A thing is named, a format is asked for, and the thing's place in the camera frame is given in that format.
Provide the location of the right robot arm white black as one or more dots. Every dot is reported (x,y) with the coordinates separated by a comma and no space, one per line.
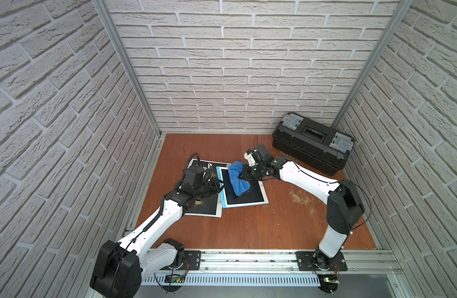
(344,207)

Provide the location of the black toolbox grey latches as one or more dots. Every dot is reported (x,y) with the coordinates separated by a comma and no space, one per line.
(315,144)

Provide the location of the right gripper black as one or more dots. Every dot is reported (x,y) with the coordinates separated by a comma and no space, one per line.
(245,172)

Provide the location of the blue-edged drawing tablet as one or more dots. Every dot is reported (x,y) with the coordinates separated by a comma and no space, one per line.
(255,196)

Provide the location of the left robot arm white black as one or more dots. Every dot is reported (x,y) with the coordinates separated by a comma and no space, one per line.
(122,266)

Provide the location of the aluminium mounting rail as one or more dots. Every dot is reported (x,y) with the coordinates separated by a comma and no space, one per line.
(284,261)

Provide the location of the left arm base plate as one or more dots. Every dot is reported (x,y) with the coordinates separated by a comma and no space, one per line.
(188,260)

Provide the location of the blue microfiber cleaning mitt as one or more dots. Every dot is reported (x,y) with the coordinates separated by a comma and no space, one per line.
(239,185)

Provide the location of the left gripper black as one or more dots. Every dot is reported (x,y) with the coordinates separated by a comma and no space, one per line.
(212,187)

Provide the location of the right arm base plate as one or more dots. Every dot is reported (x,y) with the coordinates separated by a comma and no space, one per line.
(317,261)

